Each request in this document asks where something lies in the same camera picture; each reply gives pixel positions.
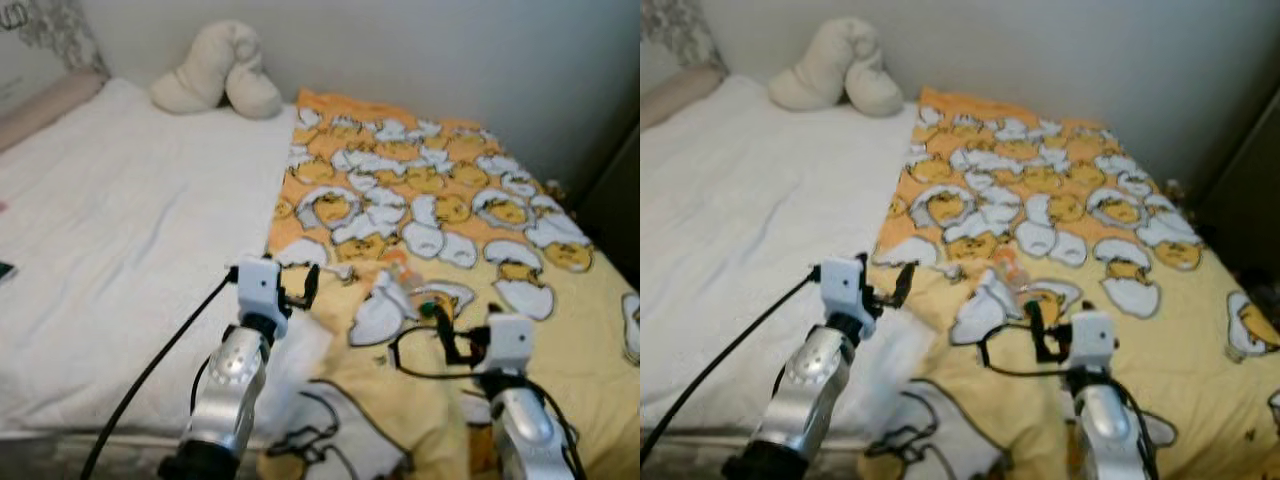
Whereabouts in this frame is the dark cabinet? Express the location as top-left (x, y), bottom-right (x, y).
top-left (572, 125), bottom-right (641, 291)
top-left (1195, 90), bottom-right (1280, 291)

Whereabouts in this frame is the beige plush toy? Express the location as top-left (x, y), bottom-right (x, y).
top-left (150, 20), bottom-right (284, 121)
top-left (768, 17), bottom-right (906, 118)

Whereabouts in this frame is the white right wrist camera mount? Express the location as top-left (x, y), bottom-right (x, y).
top-left (487, 315), bottom-right (534, 376)
top-left (1070, 312), bottom-right (1116, 371)

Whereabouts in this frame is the beige padded headboard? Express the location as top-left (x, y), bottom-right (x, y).
top-left (0, 68), bottom-right (108, 153)
top-left (640, 65), bottom-right (729, 129)

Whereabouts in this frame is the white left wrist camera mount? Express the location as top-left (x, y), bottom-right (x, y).
top-left (820, 256), bottom-right (869, 319)
top-left (235, 258), bottom-right (291, 321)

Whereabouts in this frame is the yellow cartoon print blanket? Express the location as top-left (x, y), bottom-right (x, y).
top-left (855, 86), bottom-right (1280, 480)
top-left (255, 88), bottom-right (641, 480)

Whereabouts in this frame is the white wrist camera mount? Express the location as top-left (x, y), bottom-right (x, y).
top-left (487, 315), bottom-right (534, 376)
top-left (235, 258), bottom-right (291, 321)
top-left (1070, 312), bottom-right (1116, 371)
top-left (820, 256), bottom-right (869, 319)

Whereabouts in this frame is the white fabric with scroll print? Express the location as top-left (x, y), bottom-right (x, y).
top-left (0, 0), bottom-right (101, 76)
top-left (640, 0), bottom-right (719, 73)

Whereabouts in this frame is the white quilt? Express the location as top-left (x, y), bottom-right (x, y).
top-left (640, 72), bottom-right (926, 436)
top-left (0, 78), bottom-right (336, 436)

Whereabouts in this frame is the clear plastic bottle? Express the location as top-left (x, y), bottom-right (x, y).
top-left (375, 252), bottom-right (446, 321)
top-left (985, 248), bottom-right (1041, 313)

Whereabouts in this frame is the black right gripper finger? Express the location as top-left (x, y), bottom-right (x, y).
top-left (434, 305), bottom-right (457, 363)
top-left (1025, 300), bottom-right (1047, 361)

